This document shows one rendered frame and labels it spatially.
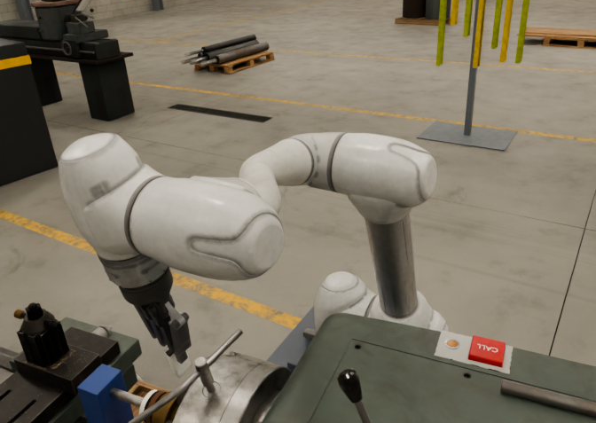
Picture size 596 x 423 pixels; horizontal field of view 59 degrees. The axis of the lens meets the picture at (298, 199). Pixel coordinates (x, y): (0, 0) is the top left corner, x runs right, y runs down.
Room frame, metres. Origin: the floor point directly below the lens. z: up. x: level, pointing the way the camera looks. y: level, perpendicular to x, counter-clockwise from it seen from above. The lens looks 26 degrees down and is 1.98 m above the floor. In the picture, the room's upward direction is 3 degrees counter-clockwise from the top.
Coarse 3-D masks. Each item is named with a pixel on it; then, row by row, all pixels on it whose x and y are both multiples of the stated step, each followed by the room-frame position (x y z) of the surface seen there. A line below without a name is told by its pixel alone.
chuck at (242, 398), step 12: (252, 372) 0.76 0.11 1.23; (264, 372) 0.76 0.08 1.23; (276, 372) 0.79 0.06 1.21; (288, 372) 0.83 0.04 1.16; (240, 384) 0.73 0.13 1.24; (252, 384) 0.73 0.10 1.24; (264, 384) 0.74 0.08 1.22; (276, 384) 0.78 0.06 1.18; (240, 396) 0.70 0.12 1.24; (252, 396) 0.70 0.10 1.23; (264, 396) 0.74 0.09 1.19; (228, 408) 0.68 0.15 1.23; (240, 408) 0.68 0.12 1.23; (252, 408) 0.70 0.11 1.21; (228, 420) 0.66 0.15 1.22; (240, 420) 0.66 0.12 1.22
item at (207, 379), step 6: (198, 360) 0.71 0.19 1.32; (204, 360) 0.71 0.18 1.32; (198, 366) 0.70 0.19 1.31; (204, 366) 0.70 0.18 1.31; (204, 372) 0.70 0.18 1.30; (210, 372) 0.72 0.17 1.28; (204, 378) 0.71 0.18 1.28; (210, 378) 0.71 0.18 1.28; (204, 384) 0.71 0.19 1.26; (210, 384) 0.71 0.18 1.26; (210, 390) 0.72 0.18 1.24
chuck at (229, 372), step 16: (224, 368) 0.78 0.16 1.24; (240, 368) 0.78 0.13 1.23; (192, 384) 0.74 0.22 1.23; (224, 384) 0.73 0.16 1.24; (192, 400) 0.71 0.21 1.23; (208, 400) 0.70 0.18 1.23; (224, 400) 0.70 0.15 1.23; (176, 416) 0.69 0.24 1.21; (192, 416) 0.68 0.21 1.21; (208, 416) 0.68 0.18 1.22
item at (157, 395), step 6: (162, 390) 0.85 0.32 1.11; (150, 396) 0.83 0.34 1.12; (156, 396) 0.83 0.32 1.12; (162, 396) 0.82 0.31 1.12; (150, 402) 0.82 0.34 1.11; (156, 402) 0.82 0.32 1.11; (174, 402) 0.80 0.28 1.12; (162, 408) 0.80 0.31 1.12; (168, 408) 0.79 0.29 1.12; (174, 408) 0.80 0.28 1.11; (156, 414) 0.79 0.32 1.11; (162, 414) 0.79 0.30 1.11; (168, 414) 0.78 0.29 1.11; (174, 414) 0.79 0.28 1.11; (144, 420) 0.80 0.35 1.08; (150, 420) 0.79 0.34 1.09; (156, 420) 0.78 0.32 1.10; (162, 420) 0.78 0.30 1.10
